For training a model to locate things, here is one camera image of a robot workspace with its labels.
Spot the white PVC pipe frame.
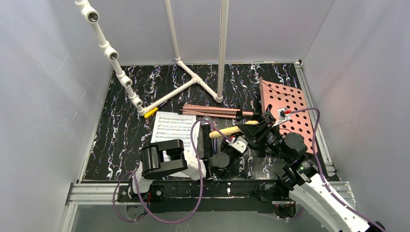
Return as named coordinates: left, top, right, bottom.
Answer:
left=74, top=0, right=231, bottom=116

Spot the pink music stand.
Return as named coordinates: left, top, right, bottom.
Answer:
left=178, top=78, right=318, bottom=154

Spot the sheet music page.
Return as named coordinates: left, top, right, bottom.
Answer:
left=151, top=111, right=200, bottom=157

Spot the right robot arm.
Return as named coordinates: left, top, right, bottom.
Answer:
left=237, top=106, right=386, bottom=232

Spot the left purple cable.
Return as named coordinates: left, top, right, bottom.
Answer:
left=112, top=118, right=234, bottom=225

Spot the yellow toy microphone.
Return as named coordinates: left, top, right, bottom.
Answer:
left=209, top=120, right=258, bottom=139

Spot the purple cable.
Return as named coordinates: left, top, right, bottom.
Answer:
left=112, top=118, right=234, bottom=225
left=286, top=107, right=387, bottom=232

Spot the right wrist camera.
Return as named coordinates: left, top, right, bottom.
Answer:
left=276, top=108, right=292, bottom=122

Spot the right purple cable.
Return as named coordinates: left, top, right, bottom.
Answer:
left=286, top=107, right=387, bottom=232

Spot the aluminium frame rail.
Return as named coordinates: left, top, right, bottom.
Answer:
left=59, top=182, right=366, bottom=232

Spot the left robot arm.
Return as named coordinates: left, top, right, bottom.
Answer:
left=128, top=137, right=248, bottom=198

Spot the black microphone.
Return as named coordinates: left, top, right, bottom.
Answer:
left=201, top=116, right=213, bottom=161

